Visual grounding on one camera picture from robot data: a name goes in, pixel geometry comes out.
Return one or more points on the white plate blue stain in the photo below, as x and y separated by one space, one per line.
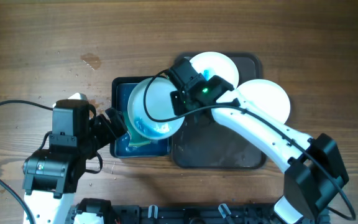
211 64

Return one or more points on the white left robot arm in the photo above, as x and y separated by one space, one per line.
51 175

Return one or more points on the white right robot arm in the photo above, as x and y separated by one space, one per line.
314 171

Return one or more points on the green yellow sponge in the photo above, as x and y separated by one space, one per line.
135 139

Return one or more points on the white plate blue smear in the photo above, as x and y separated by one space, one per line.
268 96

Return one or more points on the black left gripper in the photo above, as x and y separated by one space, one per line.
109 134

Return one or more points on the white plate blue soapy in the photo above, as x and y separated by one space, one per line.
150 106

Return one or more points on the black water basin tray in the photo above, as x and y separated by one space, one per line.
122 87

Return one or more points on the dark brown serving tray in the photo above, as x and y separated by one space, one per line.
201 143

